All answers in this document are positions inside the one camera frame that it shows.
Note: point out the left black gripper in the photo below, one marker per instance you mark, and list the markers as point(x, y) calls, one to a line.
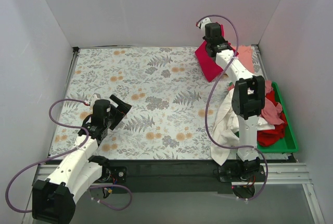
point(116, 112)

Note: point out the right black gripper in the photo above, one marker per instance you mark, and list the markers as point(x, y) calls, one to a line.
point(207, 26)

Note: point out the magenta red t shirt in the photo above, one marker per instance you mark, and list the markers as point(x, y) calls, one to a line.
point(207, 63)

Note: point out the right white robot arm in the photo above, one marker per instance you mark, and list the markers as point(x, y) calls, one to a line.
point(247, 102)

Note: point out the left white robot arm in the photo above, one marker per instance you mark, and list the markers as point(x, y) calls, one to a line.
point(54, 199)

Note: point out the folded salmon pink t shirt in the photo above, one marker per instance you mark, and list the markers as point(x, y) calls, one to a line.
point(244, 55)

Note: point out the floral patterned table mat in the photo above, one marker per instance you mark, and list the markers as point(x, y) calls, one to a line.
point(169, 95)

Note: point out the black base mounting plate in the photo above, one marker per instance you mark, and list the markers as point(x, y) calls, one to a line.
point(164, 176)

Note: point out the dusty pink t shirt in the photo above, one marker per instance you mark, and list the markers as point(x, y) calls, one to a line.
point(230, 116)

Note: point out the white t shirt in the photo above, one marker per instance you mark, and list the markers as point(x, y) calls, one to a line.
point(232, 131)

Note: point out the red t shirt in tray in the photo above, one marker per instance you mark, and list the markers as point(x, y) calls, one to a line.
point(273, 114)

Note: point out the green plastic tray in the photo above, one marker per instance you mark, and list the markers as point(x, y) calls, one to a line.
point(282, 138)

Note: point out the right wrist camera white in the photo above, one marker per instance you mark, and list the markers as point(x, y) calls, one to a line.
point(202, 23)

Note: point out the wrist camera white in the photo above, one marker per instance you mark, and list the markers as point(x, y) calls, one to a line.
point(93, 99)
point(202, 23)

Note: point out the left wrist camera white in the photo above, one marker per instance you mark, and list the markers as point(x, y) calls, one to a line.
point(93, 99)

